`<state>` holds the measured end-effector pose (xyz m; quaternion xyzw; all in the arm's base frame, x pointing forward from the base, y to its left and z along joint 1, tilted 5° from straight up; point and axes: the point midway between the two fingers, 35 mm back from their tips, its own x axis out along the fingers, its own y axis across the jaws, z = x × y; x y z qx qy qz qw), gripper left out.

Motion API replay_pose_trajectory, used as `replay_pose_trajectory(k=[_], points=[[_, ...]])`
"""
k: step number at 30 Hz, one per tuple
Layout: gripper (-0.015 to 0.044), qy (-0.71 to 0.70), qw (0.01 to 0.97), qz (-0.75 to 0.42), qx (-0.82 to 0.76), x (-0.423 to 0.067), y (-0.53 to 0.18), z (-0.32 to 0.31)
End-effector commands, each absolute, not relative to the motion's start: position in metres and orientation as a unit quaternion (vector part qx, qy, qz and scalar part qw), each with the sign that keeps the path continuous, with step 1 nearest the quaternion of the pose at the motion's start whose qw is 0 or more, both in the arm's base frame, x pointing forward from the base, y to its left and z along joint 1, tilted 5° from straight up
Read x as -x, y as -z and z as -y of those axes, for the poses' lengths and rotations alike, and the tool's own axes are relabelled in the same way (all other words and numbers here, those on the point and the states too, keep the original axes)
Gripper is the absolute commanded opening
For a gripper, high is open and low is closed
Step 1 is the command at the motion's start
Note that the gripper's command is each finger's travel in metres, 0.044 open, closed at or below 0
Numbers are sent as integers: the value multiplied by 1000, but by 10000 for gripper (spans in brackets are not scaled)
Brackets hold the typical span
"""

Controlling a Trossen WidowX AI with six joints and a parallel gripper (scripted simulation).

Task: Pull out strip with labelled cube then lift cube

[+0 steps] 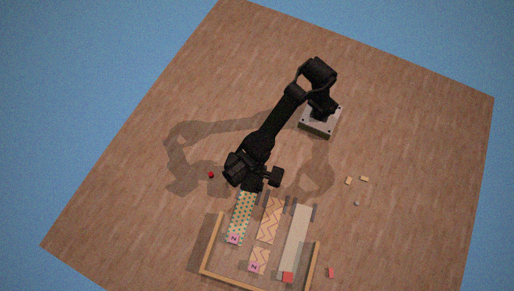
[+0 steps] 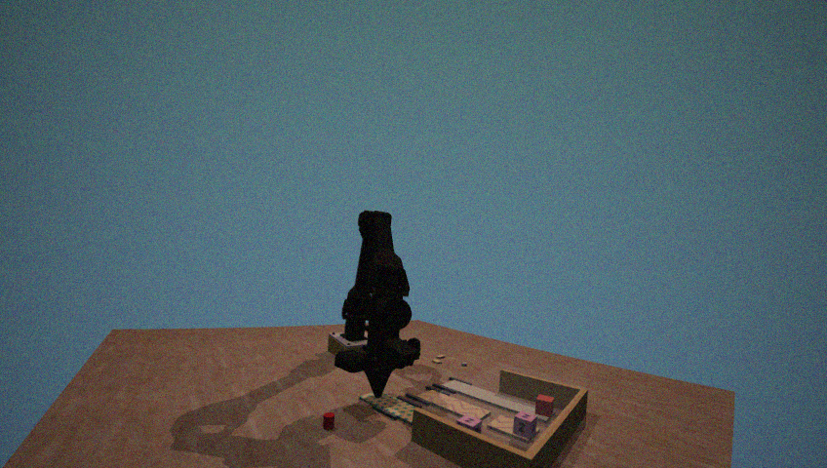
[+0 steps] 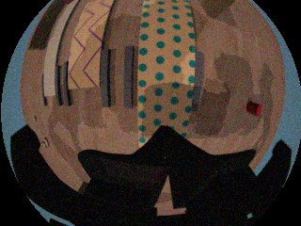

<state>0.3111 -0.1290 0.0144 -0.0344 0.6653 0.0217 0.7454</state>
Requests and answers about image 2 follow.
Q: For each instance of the small dark red cylinder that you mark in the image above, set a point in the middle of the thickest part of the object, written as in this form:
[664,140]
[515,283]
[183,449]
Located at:
[328,421]

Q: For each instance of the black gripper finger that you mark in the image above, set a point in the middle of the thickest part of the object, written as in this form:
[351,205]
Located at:
[374,377]
[385,376]

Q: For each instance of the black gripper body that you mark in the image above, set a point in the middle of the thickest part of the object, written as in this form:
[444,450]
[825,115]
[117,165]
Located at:
[354,361]

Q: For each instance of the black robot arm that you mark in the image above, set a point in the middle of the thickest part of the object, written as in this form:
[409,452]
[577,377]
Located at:
[377,297]

